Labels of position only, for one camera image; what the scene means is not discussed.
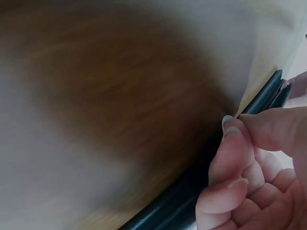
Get cream paper sheet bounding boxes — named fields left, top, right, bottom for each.
left=236, top=35, right=299, bottom=120

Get person's left hand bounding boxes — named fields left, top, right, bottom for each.
left=289, top=71, right=307, bottom=99

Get long black glossy bar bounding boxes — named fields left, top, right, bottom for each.
left=118, top=69, right=284, bottom=230

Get person's right hand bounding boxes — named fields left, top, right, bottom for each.
left=195, top=105, right=307, bottom=230

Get small black flat piece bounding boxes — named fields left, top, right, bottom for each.
left=275, top=80, right=293, bottom=107

